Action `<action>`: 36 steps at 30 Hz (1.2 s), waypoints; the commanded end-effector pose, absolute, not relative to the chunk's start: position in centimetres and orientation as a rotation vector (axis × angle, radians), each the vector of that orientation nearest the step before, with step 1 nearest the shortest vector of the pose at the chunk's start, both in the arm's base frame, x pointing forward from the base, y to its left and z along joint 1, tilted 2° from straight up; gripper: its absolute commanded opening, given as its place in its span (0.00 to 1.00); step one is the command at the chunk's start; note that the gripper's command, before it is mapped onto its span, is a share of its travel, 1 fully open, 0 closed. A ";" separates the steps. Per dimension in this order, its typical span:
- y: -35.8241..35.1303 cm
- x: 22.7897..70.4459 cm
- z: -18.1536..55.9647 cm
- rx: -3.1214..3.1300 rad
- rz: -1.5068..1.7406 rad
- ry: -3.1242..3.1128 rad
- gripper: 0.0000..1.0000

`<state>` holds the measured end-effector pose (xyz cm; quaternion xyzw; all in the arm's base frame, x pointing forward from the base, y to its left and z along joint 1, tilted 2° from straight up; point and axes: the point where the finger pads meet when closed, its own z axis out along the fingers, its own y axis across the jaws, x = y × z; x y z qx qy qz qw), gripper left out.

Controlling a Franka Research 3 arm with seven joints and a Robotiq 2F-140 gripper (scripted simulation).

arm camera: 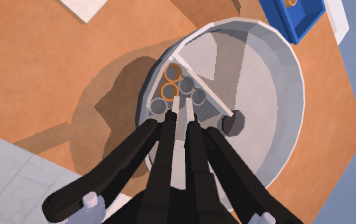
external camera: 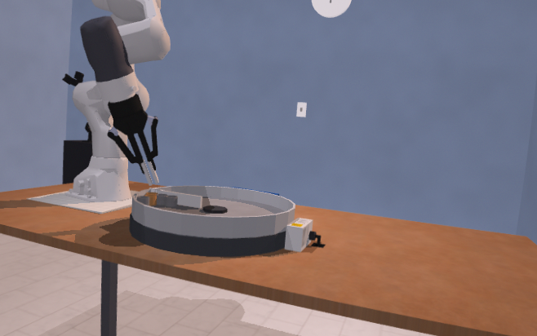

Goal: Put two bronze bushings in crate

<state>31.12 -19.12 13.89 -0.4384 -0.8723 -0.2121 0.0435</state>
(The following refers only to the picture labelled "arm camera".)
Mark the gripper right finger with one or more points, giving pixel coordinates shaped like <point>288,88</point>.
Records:
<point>251,201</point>

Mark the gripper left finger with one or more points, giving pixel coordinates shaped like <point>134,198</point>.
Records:
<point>85,200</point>

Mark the grey metal bushing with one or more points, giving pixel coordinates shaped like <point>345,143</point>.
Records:
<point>201,96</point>
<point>190,85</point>
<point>164,108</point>

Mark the bronze bushing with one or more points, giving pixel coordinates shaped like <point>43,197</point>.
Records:
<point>289,3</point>
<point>174,87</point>
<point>178,73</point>

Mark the blue crate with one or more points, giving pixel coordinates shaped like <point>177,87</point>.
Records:
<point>304,14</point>

